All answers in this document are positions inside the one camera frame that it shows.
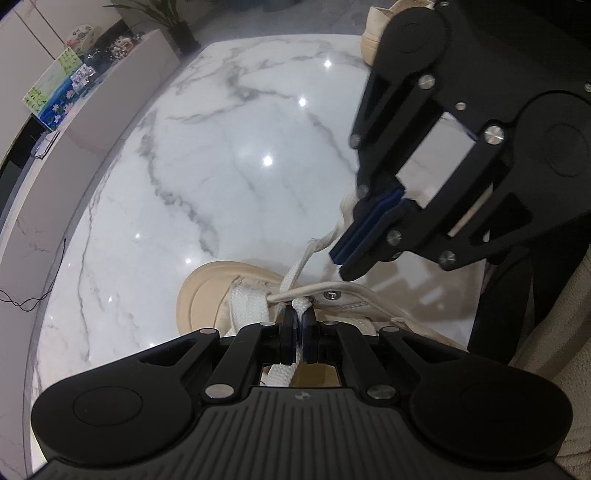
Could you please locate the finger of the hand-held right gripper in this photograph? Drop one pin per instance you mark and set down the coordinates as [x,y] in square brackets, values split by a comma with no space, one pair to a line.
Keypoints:
[364,254]
[369,214]

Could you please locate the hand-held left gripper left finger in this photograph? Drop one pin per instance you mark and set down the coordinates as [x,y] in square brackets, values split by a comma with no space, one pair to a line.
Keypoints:
[290,332]

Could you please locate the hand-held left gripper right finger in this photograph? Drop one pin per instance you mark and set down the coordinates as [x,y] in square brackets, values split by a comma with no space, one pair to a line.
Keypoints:
[308,334]

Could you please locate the beige canvas shoe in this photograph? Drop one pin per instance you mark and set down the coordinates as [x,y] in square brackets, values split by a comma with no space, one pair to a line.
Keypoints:
[203,295]
[371,27]

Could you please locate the person's cream fleece garment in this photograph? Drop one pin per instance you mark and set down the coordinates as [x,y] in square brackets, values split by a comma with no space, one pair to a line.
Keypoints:
[572,323]

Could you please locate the potted plant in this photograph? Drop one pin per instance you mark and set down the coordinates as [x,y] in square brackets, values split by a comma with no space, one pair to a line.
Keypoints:
[184,39]

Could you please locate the long white marble cabinet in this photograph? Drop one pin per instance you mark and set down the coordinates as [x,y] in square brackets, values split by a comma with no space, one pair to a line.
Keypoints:
[115,92]

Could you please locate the cluster of small ornaments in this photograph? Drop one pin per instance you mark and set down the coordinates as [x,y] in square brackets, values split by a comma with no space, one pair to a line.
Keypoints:
[115,46]

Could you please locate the white flat tray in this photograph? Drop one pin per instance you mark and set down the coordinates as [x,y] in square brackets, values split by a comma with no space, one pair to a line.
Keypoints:
[46,144]

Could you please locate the small framed picture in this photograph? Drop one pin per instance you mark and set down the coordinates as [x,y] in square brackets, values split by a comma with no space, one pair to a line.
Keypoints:
[81,76]

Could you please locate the decorative plate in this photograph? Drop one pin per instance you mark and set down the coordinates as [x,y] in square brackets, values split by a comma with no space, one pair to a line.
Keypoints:
[83,34]

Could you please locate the green blue flower painting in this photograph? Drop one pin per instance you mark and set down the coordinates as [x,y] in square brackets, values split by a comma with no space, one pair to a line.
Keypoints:
[48,92]

